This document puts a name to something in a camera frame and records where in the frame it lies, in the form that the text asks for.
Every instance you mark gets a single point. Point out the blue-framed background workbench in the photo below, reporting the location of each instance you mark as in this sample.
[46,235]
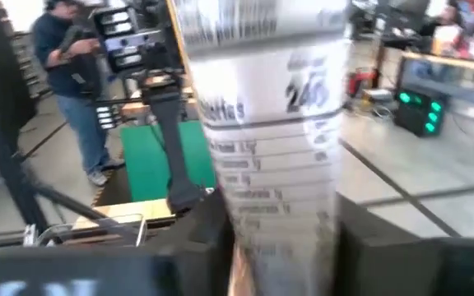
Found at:
[447,67]

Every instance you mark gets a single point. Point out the person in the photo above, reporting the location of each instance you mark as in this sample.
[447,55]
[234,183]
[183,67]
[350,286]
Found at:
[80,123]

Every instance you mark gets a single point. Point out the green floor mat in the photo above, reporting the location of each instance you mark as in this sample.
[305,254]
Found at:
[146,164]

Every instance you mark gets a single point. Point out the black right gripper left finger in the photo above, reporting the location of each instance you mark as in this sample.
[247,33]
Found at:
[204,255]

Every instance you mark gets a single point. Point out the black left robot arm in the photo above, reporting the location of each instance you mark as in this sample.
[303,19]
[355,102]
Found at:
[171,144]

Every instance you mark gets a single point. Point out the black computer green lights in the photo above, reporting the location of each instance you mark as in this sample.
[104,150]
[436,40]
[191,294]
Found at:
[414,119]

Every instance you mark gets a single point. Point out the blue cereal box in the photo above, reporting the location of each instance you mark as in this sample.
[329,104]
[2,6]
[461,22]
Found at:
[270,144]

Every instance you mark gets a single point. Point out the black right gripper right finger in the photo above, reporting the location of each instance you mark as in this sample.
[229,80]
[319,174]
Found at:
[377,263]

